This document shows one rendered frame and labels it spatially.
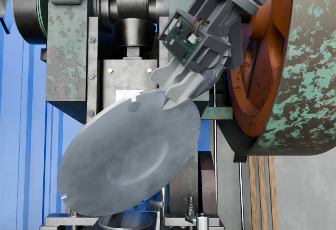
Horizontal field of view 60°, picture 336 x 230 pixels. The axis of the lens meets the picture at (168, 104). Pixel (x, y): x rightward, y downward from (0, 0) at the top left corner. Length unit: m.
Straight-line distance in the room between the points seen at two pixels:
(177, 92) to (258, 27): 0.45
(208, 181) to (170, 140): 0.55
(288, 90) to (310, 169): 1.67
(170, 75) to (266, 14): 0.43
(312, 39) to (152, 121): 0.29
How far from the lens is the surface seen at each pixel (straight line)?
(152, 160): 0.58
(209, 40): 0.39
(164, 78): 0.47
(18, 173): 2.20
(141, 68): 0.75
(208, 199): 1.09
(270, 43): 0.83
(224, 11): 0.41
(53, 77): 0.75
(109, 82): 0.76
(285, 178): 2.14
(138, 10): 0.81
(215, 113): 0.93
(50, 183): 2.10
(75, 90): 0.73
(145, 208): 0.83
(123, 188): 0.58
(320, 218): 2.28
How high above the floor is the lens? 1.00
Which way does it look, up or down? 4 degrees up
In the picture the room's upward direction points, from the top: straight up
